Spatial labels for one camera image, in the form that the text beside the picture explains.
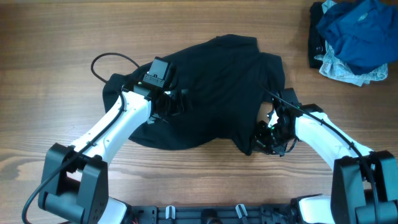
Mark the blue garment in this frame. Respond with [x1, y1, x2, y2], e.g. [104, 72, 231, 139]
[317, 0, 397, 75]

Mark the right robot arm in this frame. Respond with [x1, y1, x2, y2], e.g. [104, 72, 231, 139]
[254, 103, 397, 223]

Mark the black garment in pile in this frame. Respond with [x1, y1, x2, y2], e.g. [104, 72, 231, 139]
[308, 2, 326, 69]

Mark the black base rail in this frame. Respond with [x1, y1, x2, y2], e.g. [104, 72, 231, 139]
[122, 203, 302, 224]

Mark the black polo shirt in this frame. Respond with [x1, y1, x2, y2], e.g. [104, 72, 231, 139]
[102, 34, 286, 156]

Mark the light grey garment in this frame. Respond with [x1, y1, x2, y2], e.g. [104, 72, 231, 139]
[315, 1, 388, 86]

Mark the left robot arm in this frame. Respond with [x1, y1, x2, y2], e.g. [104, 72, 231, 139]
[34, 82, 190, 223]

